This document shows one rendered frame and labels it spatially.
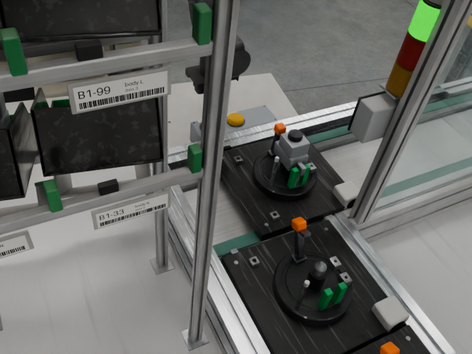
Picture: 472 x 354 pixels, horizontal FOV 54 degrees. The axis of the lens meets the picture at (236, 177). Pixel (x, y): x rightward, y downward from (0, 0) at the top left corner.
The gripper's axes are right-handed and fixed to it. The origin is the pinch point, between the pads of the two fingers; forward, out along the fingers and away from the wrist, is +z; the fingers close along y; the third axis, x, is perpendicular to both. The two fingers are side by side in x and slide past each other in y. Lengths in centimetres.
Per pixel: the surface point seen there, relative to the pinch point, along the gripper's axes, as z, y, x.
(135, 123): -32, -28, -37
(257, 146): 5.4, 7.3, -11.2
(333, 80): 102, 149, 115
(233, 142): 6.4, 3.4, -7.0
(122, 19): -45, -29, -39
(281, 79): 102, 116, 126
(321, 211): 5.4, 10.3, -33.0
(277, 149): -2.0, 6.0, -20.2
